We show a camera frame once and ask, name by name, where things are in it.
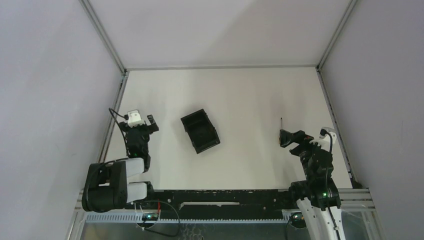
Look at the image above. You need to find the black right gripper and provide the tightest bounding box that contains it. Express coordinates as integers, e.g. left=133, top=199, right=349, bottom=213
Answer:
left=280, top=129, right=328, bottom=180

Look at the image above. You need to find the screwdriver with dark handle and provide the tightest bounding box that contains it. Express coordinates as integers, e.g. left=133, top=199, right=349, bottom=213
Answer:
left=278, top=117, right=285, bottom=148

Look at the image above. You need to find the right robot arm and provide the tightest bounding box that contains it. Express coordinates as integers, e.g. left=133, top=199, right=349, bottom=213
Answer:
left=279, top=127, right=346, bottom=240

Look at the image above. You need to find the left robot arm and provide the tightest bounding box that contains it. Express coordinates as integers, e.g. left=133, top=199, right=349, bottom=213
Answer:
left=81, top=110, right=159, bottom=213

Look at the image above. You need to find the black plastic bin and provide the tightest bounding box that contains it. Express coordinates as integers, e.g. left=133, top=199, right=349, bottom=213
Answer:
left=180, top=108, right=221, bottom=154

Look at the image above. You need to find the small green circuit board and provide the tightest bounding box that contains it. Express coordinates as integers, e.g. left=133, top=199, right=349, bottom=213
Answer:
left=141, top=213, right=159, bottom=222

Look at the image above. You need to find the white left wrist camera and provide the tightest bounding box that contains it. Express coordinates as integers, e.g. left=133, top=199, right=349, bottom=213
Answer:
left=127, top=109, right=146, bottom=128

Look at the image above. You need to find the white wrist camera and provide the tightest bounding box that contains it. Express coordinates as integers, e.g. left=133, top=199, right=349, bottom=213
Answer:
left=309, top=127, right=337, bottom=150
left=127, top=109, right=146, bottom=128

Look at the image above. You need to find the black left camera cable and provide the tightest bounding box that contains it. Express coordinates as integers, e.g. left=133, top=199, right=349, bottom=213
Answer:
left=108, top=107, right=131, bottom=157

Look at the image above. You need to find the black camera cable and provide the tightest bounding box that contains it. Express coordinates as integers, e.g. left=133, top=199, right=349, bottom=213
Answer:
left=108, top=107, right=131, bottom=157
left=322, top=130, right=340, bottom=240

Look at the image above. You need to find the black right camera cable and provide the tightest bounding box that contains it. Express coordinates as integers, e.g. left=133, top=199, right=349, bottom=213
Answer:
left=322, top=130, right=340, bottom=240

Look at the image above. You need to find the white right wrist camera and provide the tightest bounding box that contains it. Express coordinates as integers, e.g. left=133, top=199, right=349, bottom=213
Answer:
left=309, top=127, right=337, bottom=150

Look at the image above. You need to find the black mounting rail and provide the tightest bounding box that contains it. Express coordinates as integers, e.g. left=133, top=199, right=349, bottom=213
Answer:
left=147, top=189, right=298, bottom=221

